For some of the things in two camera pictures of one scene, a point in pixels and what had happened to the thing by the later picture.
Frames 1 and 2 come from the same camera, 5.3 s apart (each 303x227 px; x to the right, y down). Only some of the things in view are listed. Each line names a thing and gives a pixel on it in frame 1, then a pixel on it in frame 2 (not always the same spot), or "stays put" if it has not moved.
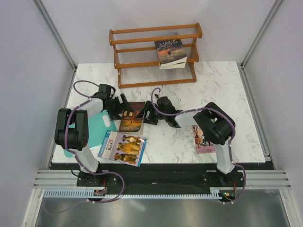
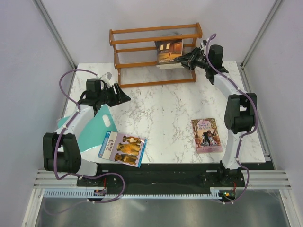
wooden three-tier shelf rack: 136,57 stays put
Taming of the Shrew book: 202,145 stays put
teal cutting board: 99,125 stays put
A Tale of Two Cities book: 170,52 -> 172,65
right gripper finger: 148,106 -> 186,56
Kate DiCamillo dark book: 129,122 -> 168,50
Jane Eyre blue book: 179,65 stays put
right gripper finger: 144,114 -> 185,63
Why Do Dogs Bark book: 123,148 stays put
